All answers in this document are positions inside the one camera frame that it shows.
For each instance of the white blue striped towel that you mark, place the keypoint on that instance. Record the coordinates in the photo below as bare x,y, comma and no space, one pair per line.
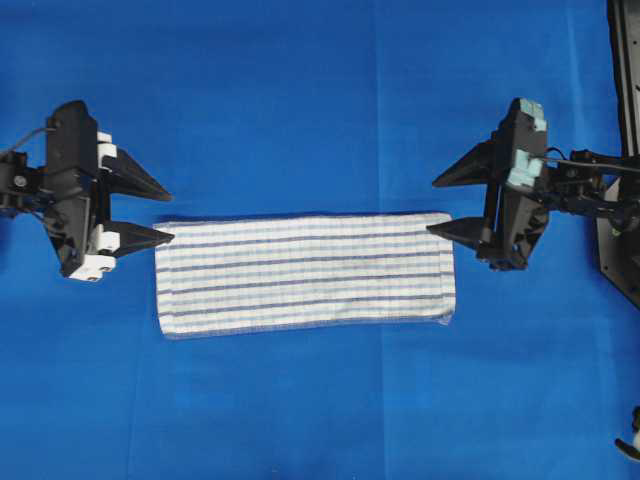
225,277

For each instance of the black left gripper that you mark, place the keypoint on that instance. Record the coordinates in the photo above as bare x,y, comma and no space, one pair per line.
80,162

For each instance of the blue table cloth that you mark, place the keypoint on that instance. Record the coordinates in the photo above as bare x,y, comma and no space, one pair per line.
260,108

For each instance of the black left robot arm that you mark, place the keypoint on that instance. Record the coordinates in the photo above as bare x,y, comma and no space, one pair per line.
21,187

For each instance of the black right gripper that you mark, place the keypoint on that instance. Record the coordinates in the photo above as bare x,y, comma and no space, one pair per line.
512,166

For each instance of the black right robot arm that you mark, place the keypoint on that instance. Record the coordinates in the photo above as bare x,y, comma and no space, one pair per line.
575,185

